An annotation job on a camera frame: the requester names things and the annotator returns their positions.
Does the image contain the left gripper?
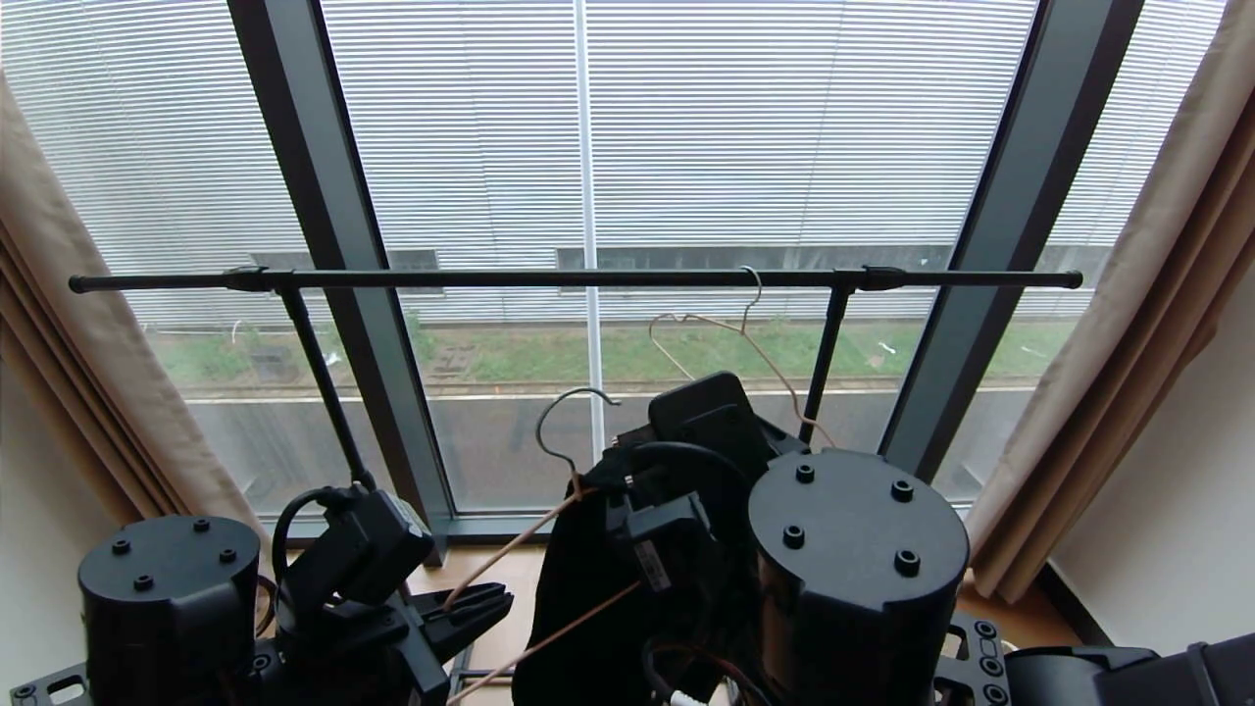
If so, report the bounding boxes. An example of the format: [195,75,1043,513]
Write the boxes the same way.
[255,581,515,706]

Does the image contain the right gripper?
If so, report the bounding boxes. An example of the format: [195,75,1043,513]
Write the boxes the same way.
[606,493,717,597]

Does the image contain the pink clothes hanger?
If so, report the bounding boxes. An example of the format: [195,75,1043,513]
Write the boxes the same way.
[647,265,837,450]
[441,387,648,706]

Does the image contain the black garment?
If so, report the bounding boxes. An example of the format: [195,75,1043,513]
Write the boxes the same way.
[510,461,785,706]

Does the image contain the black clothes rack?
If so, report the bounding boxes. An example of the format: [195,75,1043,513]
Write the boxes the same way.
[67,265,1086,706]

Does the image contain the window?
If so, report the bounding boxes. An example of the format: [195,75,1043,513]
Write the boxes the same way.
[0,0,1231,540]

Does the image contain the black cable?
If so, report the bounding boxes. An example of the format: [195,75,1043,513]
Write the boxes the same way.
[271,485,359,560]
[588,441,754,516]

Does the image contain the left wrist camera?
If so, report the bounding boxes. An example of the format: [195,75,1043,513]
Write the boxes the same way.
[275,487,435,629]

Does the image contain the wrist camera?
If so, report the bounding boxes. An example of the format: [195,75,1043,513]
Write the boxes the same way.
[645,371,785,470]
[275,487,435,629]

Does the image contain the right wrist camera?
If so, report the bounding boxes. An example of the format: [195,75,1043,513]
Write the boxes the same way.
[645,371,785,470]

